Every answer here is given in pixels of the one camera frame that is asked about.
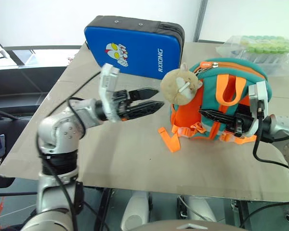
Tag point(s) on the white rounded robot leg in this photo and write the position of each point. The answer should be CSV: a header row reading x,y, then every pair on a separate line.
x,y
135,211
198,208

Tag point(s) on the orange and teal backpack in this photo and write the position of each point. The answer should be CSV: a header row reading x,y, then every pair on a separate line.
x,y
209,96

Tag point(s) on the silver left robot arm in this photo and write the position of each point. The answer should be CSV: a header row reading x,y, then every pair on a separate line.
x,y
53,127

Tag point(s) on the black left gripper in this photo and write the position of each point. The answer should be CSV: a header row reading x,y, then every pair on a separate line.
x,y
122,102

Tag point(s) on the black table leg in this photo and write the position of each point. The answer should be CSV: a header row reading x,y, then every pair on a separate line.
x,y
244,214
105,209

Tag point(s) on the clear bag of green items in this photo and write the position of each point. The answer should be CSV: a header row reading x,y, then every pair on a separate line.
x,y
267,47

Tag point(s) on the blue and grey cartoon case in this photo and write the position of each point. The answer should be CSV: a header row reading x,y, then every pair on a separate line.
x,y
135,48

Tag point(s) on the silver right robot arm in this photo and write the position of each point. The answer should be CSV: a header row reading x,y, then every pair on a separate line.
x,y
280,126

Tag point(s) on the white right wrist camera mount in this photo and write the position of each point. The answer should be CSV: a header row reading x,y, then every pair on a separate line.
x,y
262,91

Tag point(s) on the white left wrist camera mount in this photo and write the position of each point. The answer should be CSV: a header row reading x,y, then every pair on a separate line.
x,y
106,81

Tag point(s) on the grey vertical pole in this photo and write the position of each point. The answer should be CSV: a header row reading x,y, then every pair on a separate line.
x,y
200,21

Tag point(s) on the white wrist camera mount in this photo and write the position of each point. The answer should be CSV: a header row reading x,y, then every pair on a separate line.
x,y
106,81
262,91

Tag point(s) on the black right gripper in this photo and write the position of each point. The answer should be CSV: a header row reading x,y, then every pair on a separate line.
x,y
242,125

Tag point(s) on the grey robot torso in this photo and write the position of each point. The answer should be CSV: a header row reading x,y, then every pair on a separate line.
x,y
183,226

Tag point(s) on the beige hamster plush toy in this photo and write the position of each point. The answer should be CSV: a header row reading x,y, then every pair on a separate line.
x,y
175,84

